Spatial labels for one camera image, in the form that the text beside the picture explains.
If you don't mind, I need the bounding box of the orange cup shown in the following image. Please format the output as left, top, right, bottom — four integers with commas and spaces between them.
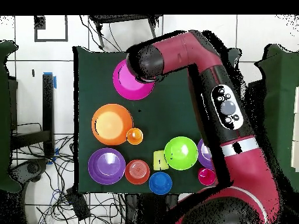
126, 127, 144, 146

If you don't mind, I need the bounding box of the large orange bowl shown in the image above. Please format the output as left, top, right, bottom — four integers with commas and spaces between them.
91, 103, 135, 146

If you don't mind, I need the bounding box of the pink bowl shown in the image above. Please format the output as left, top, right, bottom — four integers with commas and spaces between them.
112, 58, 156, 101

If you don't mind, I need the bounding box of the dark green table cloth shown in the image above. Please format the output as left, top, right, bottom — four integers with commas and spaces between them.
71, 46, 241, 195

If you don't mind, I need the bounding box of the yellow cup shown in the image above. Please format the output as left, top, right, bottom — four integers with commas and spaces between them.
153, 150, 169, 171

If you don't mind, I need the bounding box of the green bowl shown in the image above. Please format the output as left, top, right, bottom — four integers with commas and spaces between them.
164, 136, 199, 171

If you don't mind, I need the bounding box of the red-orange bowl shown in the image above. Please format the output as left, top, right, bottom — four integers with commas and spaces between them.
124, 159, 151, 186

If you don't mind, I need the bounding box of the purple bowl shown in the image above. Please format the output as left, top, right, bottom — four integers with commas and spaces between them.
197, 138, 215, 170
88, 147, 127, 186

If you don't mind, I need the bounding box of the blue bowl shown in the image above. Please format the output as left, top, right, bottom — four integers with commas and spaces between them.
148, 171, 173, 195

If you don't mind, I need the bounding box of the red cup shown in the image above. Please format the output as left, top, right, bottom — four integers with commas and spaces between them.
197, 167, 217, 187

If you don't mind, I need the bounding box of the black power strip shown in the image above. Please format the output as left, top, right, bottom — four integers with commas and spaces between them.
66, 187, 91, 221

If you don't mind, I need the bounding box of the black metal stand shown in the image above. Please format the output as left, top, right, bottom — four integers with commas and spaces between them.
89, 15, 163, 50

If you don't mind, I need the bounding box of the green cloth covered table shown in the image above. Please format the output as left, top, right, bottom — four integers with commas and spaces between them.
255, 43, 299, 187
0, 40, 20, 193

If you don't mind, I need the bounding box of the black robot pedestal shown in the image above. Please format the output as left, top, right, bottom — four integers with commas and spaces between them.
124, 193, 179, 224

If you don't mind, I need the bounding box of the black metal table frame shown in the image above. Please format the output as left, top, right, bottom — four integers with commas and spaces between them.
10, 72, 57, 159

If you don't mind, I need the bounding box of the black square floor frame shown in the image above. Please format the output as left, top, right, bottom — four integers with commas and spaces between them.
34, 15, 69, 43

